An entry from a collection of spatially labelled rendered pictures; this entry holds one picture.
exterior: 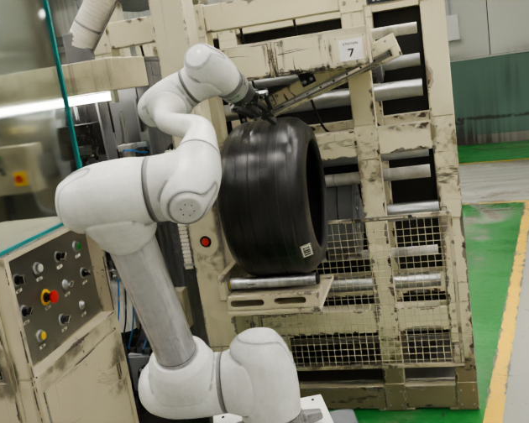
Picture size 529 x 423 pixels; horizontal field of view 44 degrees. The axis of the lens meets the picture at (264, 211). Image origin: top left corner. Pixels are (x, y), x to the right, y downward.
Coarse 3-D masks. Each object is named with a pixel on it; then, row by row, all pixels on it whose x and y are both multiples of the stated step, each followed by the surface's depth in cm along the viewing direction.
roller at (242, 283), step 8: (232, 280) 247; (240, 280) 246; (248, 280) 245; (256, 280) 244; (264, 280) 243; (272, 280) 242; (280, 280) 242; (288, 280) 241; (296, 280) 240; (304, 280) 239; (312, 280) 239; (232, 288) 247; (240, 288) 246; (248, 288) 246; (256, 288) 246
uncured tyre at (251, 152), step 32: (256, 128) 236; (288, 128) 232; (224, 160) 230; (256, 160) 225; (288, 160) 223; (320, 160) 263; (224, 192) 226; (256, 192) 222; (288, 192) 220; (320, 192) 268; (224, 224) 230; (256, 224) 224; (288, 224) 222; (320, 224) 270; (256, 256) 231; (288, 256) 229; (320, 256) 243
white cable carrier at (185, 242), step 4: (180, 224) 255; (184, 224) 255; (180, 228) 255; (184, 228) 255; (180, 232) 256; (184, 232) 256; (188, 232) 260; (180, 236) 256; (184, 236) 256; (188, 236) 256; (184, 240) 256; (188, 240) 256; (184, 244) 257; (188, 244) 256; (184, 248) 257; (188, 248) 257; (184, 252) 257; (188, 252) 257; (184, 256) 258; (188, 256) 258; (192, 256) 262; (184, 260) 258; (188, 260) 258; (192, 260) 262; (188, 268) 259; (192, 268) 258
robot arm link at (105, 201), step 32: (128, 160) 126; (64, 192) 125; (96, 192) 123; (128, 192) 122; (64, 224) 128; (96, 224) 125; (128, 224) 125; (128, 256) 133; (160, 256) 139; (128, 288) 140; (160, 288) 141; (160, 320) 145; (160, 352) 152; (192, 352) 156; (160, 384) 156; (192, 384) 156; (160, 416) 164; (192, 416) 162
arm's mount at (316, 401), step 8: (304, 400) 183; (312, 400) 183; (320, 400) 182; (304, 408) 179; (312, 408) 178; (320, 408) 177; (216, 416) 182; (224, 416) 181; (232, 416) 181; (240, 416) 180; (328, 416) 172
